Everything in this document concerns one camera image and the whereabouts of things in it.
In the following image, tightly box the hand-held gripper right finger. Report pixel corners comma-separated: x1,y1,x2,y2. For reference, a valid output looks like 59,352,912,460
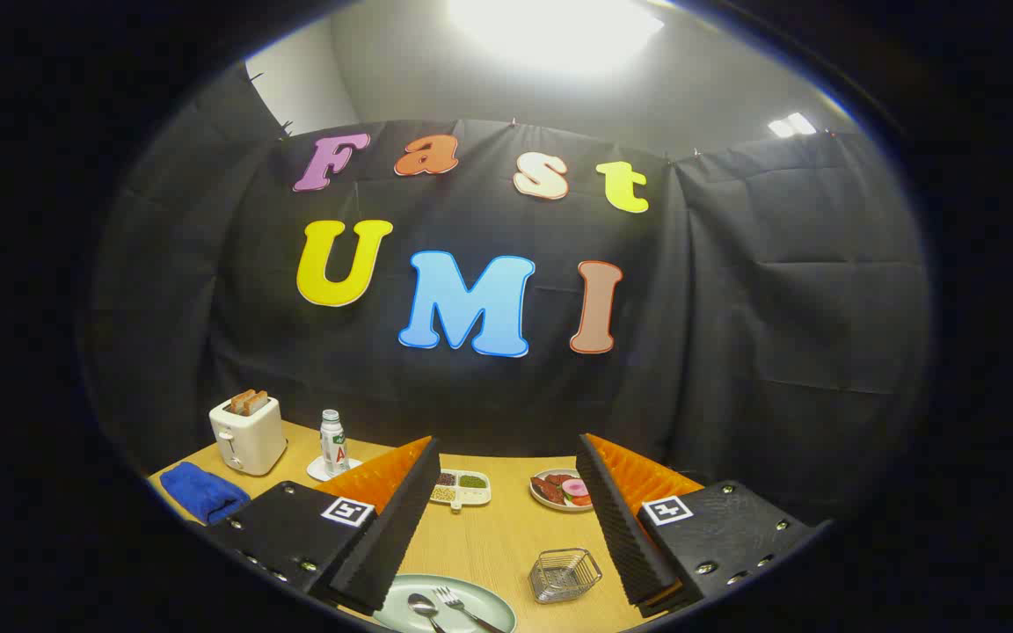
575,433,833,618

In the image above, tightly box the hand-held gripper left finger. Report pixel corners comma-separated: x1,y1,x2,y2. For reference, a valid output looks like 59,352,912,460
206,435,442,616

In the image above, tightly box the wooden handled metal spoon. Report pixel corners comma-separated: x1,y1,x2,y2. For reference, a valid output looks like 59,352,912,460
407,593,446,633

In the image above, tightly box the wooden handled metal fork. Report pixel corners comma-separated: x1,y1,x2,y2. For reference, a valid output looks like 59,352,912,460
433,586,507,633

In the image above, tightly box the white plate of food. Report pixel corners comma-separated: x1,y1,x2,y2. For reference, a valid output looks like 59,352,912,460
529,469,595,513

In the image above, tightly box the white divided bean tray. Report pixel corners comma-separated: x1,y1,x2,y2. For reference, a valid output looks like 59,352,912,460
429,469,492,513

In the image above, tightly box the white square coaster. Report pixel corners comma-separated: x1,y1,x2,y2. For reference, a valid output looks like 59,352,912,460
307,455,363,483

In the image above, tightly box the small white drink bottle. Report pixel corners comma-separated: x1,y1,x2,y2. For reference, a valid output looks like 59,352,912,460
320,409,350,477

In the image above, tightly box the pale green plate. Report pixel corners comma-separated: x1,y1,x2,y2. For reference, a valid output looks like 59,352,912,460
373,574,517,633

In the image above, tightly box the white toaster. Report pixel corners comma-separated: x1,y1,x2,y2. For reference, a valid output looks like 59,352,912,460
209,396,288,477

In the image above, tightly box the blue folded towel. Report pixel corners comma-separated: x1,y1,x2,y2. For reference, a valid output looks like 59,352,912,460
160,462,251,526

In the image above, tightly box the black backdrop cloth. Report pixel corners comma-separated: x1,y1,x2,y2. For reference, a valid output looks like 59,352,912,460
84,66,934,528

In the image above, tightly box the large ceiling light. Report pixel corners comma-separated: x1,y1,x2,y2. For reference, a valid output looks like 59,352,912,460
447,0,666,76

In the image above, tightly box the metal wire basket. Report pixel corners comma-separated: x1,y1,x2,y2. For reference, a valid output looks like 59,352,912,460
528,549,603,604

